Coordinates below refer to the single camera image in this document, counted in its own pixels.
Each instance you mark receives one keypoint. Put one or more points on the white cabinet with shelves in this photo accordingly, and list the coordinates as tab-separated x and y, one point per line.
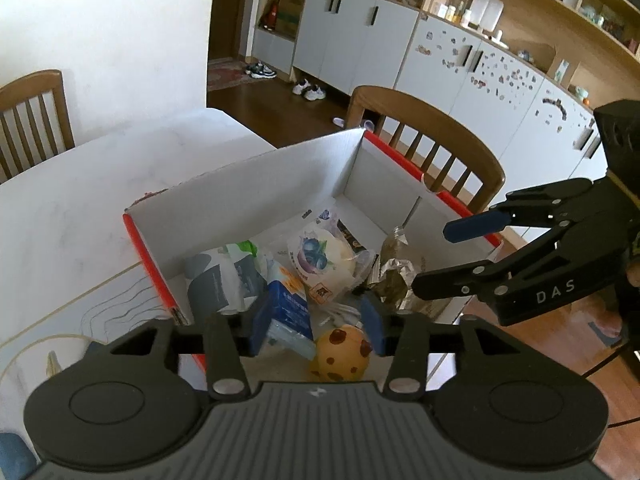
525	76

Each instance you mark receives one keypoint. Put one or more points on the yellow spotted bread bun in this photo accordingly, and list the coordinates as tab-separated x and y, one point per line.
342	355

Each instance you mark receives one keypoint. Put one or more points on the white sneakers pair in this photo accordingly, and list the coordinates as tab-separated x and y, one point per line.
310	92

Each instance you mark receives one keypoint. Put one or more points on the person's right hand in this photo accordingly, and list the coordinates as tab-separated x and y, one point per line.
616	309

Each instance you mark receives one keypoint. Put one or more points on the wooden chair behind box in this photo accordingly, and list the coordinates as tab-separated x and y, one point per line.
452	142

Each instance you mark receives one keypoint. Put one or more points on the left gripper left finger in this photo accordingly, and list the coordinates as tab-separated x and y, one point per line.
226	339

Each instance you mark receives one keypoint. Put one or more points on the red cardboard shoe box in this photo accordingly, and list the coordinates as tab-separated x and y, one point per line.
268	197

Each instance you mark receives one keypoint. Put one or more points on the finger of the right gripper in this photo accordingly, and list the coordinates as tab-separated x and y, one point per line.
475	224
460	279

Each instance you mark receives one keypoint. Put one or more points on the silver foil snack packet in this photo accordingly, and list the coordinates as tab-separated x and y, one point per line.
393	272

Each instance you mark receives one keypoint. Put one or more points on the blue patterned table mat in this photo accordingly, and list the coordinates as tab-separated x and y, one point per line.
17	461

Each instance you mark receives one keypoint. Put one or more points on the green white packet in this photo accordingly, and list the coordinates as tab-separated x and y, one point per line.
226	279

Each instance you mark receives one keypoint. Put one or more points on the blueberry pastry clear packet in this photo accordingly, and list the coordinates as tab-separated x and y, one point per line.
327	257

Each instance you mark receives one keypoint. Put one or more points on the blue soda biscuit packet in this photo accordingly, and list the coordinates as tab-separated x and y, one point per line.
283	315

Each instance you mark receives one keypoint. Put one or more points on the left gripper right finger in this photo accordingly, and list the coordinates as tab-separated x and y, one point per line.
405	338

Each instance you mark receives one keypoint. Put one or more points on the dark sneakers pair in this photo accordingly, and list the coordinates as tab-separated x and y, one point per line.
259	70

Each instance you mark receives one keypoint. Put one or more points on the wooden chair at left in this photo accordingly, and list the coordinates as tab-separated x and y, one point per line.
35	124

